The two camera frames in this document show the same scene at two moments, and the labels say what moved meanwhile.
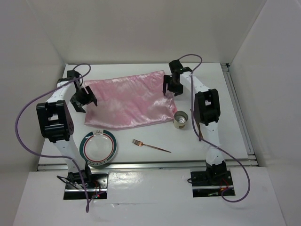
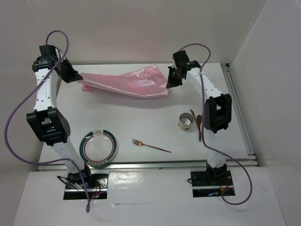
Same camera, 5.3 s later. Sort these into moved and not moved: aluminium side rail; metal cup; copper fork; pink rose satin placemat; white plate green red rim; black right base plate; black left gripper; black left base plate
Moved: metal cup; black left gripper; pink rose satin placemat
Not moved: aluminium side rail; copper fork; white plate green red rim; black left base plate; black right base plate
